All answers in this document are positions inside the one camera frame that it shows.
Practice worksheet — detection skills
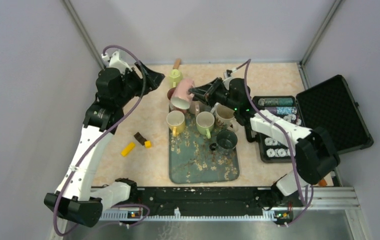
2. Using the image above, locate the dark brown block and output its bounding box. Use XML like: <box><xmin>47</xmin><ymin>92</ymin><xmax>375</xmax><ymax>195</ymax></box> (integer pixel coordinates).
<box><xmin>134</xmin><ymin>132</ymin><xmax>147</xmax><ymax>146</ymax></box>

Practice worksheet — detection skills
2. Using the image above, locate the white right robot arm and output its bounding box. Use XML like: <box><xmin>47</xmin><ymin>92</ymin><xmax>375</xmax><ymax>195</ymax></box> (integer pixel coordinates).
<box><xmin>184</xmin><ymin>78</ymin><xmax>340</xmax><ymax>206</ymax></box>

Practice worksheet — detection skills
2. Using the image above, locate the cream patterned mug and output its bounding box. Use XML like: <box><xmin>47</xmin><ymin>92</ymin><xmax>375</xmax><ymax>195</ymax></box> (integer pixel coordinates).
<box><xmin>210</xmin><ymin>104</ymin><xmax>239</xmax><ymax>132</ymax></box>

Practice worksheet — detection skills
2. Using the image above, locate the small orange block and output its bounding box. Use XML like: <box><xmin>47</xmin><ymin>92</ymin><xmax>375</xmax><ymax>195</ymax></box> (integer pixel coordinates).
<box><xmin>318</xmin><ymin>179</ymin><xmax>327</xmax><ymax>187</ymax></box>

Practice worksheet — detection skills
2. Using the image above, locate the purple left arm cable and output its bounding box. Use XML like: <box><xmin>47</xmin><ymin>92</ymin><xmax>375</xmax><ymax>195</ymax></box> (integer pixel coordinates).
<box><xmin>53</xmin><ymin>44</ymin><xmax>151</xmax><ymax>237</ymax></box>

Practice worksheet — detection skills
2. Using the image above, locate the dark teal mug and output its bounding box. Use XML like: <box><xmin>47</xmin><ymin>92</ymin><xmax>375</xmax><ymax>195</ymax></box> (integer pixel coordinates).
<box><xmin>209</xmin><ymin>130</ymin><xmax>238</xmax><ymax>155</ymax></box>

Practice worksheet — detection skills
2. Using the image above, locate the pale pink tall mug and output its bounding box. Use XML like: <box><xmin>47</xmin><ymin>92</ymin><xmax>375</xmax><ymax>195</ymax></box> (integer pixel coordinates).
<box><xmin>170</xmin><ymin>78</ymin><xmax>195</xmax><ymax>110</ymax></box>

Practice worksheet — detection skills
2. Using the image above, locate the yellow wooden block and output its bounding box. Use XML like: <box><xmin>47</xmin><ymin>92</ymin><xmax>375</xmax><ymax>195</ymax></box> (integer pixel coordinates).
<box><xmin>121</xmin><ymin>142</ymin><xmax>136</xmax><ymax>157</ymax></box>

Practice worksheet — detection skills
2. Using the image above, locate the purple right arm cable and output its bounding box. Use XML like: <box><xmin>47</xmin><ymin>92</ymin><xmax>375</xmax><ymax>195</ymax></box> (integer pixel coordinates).
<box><xmin>231</xmin><ymin>58</ymin><xmax>315</xmax><ymax>228</ymax></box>

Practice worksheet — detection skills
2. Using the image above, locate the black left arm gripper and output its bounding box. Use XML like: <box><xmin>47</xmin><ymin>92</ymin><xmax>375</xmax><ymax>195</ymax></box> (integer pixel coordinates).
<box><xmin>116</xmin><ymin>60</ymin><xmax>165</xmax><ymax>107</ymax></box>

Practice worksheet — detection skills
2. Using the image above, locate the black poker chip case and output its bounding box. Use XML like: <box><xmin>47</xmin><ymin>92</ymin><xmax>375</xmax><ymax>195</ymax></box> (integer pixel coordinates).
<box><xmin>252</xmin><ymin>75</ymin><xmax>373</xmax><ymax>154</ymax></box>

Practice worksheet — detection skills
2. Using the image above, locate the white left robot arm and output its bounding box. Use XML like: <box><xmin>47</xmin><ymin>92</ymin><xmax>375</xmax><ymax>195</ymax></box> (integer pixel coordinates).
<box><xmin>44</xmin><ymin>62</ymin><xmax>165</xmax><ymax>227</ymax></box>

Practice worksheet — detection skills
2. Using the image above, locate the teal blossom-pattern tray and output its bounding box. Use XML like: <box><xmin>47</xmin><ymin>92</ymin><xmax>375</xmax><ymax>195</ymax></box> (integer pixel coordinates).
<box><xmin>169</xmin><ymin>113</ymin><xmax>240</xmax><ymax>184</ymax></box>

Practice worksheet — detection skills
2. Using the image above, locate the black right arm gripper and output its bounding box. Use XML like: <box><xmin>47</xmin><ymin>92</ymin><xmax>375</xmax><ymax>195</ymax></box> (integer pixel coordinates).
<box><xmin>189</xmin><ymin>77</ymin><xmax>239</xmax><ymax>111</ymax></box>

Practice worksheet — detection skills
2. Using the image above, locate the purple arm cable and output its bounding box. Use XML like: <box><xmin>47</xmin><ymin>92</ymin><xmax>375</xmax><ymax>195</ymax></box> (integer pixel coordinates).
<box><xmin>231</xmin><ymin>58</ymin><xmax>315</xmax><ymax>228</ymax></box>
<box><xmin>53</xmin><ymin>44</ymin><xmax>151</xmax><ymax>237</ymax></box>

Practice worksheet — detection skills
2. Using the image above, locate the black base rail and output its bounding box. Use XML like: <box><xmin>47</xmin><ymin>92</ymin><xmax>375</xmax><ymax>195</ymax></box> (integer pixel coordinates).
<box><xmin>116</xmin><ymin>187</ymin><xmax>302</xmax><ymax>217</ymax></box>

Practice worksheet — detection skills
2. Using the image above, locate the small yellow cube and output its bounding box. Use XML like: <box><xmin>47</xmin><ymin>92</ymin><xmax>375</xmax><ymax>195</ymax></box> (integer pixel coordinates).
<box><xmin>144</xmin><ymin>140</ymin><xmax>152</xmax><ymax>149</ymax></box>

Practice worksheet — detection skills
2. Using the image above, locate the light green upside-down mug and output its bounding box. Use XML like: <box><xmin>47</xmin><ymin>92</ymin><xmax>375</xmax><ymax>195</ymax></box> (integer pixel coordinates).
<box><xmin>196</xmin><ymin>111</ymin><xmax>215</xmax><ymax>139</ymax></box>

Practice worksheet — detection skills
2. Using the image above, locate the tan cylinder block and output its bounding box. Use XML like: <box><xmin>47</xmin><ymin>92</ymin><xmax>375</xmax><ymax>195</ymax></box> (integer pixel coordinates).
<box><xmin>172</xmin><ymin>58</ymin><xmax>181</xmax><ymax>70</ymax></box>

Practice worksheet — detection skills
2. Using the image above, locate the yellow mug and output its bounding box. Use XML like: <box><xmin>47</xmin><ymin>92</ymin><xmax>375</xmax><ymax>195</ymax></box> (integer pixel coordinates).
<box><xmin>166</xmin><ymin>110</ymin><xmax>186</xmax><ymax>137</ymax></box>

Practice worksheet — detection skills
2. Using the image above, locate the light green mug with handle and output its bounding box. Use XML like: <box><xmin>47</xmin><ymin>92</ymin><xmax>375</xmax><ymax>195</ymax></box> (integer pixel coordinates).
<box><xmin>168</xmin><ymin>69</ymin><xmax>183</xmax><ymax>88</ymax></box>

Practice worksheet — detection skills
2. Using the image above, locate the pink upside-down mug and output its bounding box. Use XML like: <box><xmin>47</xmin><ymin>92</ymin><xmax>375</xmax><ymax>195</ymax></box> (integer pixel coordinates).
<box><xmin>167</xmin><ymin>87</ymin><xmax>176</xmax><ymax>111</ymax></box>

